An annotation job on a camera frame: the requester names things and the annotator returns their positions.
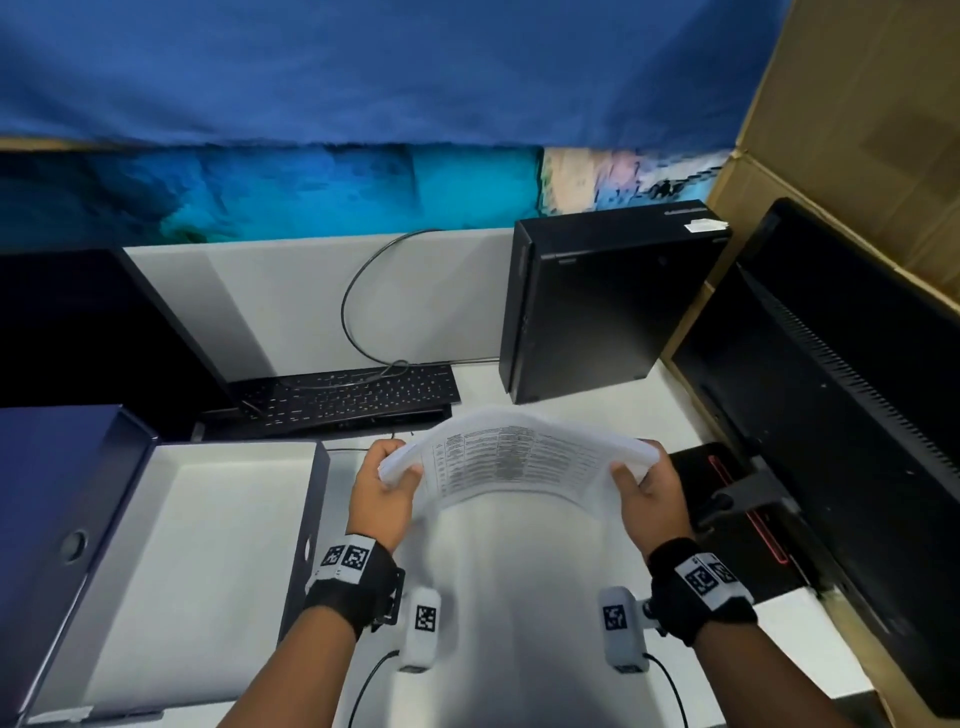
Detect person's right hand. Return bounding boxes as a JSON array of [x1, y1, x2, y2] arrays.
[[610, 441, 696, 564]]

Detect person's left hand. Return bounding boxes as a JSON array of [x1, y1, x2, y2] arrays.
[[346, 438, 427, 556]]

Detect white printed paper sheets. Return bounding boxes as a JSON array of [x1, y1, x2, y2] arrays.
[[333, 407, 702, 728]]

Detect person's left forearm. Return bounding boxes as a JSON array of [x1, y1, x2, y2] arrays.
[[217, 603, 360, 728]]

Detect person's right forearm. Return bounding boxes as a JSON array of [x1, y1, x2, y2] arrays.
[[693, 618, 856, 728]]

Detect black keyboard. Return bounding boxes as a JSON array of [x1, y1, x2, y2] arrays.
[[201, 363, 463, 441]]

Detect black monitor base red stripe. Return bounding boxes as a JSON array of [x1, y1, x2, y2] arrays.
[[666, 441, 828, 606]]

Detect black desktop computer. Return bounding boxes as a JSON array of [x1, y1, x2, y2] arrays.
[[498, 198, 733, 407]]

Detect white partition panel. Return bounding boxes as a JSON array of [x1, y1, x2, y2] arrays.
[[123, 227, 520, 385]]

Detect dark blue open box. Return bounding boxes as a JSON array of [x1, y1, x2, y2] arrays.
[[0, 405, 332, 728]]

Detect blue painted panel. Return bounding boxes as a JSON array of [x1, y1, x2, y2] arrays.
[[0, 141, 734, 250]]

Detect black flat monitor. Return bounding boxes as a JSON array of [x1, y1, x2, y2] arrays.
[[0, 247, 243, 444]]

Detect blue cloth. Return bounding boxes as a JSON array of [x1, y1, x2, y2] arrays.
[[0, 0, 794, 153]]

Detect black wrist strap with markers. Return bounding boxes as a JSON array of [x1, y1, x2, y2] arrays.
[[303, 533, 407, 640], [646, 537, 759, 648]]

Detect white wrist camera with marker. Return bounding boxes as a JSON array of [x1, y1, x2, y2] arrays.
[[597, 585, 651, 675], [396, 585, 444, 675]]

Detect black keyboard cable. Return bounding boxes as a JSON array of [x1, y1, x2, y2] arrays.
[[340, 228, 502, 390]]

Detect thin black camera cable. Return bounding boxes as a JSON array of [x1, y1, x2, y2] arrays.
[[346, 648, 402, 728], [642, 651, 690, 728]]

